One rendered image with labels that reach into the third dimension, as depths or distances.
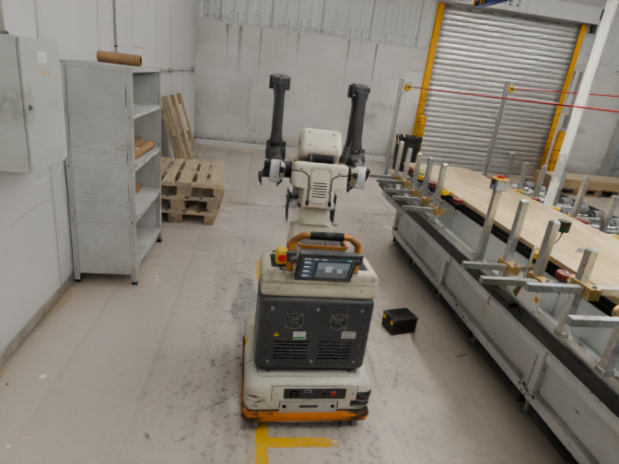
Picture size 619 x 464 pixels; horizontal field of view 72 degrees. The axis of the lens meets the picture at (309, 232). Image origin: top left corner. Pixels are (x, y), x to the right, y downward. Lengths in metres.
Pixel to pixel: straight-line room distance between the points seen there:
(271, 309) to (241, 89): 7.73
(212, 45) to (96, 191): 6.49
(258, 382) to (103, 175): 1.86
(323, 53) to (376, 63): 1.12
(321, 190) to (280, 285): 0.53
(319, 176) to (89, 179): 1.77
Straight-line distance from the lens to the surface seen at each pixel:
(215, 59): 9.43
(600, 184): 10.38
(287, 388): 2.13
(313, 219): 2.21
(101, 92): 3.19
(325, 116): 9.54
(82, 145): 3.28
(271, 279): 1.90
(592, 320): 1.79
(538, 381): 2.73
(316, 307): 1.99
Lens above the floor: 1.63
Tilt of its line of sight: 20 degrees down
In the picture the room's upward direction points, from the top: 7 degrees clockwise
